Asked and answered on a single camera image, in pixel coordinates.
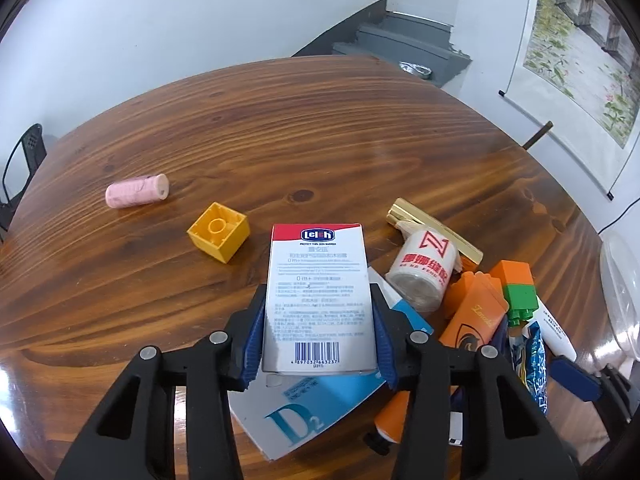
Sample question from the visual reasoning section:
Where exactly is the clear plastic container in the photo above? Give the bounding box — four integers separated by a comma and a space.
599, 232, 640, 361

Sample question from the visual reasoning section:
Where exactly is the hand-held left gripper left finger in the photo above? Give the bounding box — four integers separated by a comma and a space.
55, 284, 267, 480

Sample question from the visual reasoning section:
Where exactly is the yellow building block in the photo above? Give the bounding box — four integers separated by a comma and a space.
186, 202, 251, 264

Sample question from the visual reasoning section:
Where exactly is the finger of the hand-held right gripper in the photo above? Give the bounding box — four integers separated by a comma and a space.
549, 354, 602, 402

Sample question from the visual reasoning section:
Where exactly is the white tube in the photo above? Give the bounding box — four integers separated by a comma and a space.
532, 296, 577, 362

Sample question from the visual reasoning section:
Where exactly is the orange tube with black cap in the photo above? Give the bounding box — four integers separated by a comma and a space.
372, 271, 510, 456

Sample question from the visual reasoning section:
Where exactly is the black chair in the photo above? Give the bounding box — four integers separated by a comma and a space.
0, 123, 48, 231

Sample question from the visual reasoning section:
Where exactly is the green building block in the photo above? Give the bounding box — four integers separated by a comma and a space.
502, 284, 540, 328

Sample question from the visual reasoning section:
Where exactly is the grey staircase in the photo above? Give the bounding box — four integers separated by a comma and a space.
290, 0, 473, 86

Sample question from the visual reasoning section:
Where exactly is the crumpled foil wrapper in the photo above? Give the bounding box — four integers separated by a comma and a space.
399, 61, 433, 80

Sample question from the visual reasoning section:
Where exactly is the blue printed tube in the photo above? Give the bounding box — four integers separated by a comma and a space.
510, 321, 551, 417

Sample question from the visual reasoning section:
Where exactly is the orange building block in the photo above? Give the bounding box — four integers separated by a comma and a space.
489, 260, 536, 293

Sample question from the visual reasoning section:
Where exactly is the wooden desk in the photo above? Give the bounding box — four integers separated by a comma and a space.
0, 55, 623, 480

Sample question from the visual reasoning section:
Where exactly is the white roll with red print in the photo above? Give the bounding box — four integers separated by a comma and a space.
385, 220, 463, 313

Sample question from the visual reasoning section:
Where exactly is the long gold box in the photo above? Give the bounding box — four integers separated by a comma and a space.
386, 198, 484, 267

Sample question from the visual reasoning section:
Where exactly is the white box with red band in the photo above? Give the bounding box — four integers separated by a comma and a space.
261, 223, 378, 375

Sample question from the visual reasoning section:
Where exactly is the black cable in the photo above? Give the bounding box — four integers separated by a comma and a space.
597, 195, 640, 233

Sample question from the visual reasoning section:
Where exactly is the wooden chair back post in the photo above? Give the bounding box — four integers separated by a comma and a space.
522, 120, 554, 151

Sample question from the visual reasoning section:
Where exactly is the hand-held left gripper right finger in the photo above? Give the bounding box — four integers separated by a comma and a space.
369, 283, 576, 480

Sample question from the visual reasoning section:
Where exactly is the hanging scroll painting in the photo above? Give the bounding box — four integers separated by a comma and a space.
499, 0, 640, 201

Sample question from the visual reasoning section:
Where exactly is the pink roll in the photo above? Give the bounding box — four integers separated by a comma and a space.
105, 173, 169, 209

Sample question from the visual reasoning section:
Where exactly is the white and blue flat carton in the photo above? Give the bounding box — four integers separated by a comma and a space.
227, 367, 401, 462

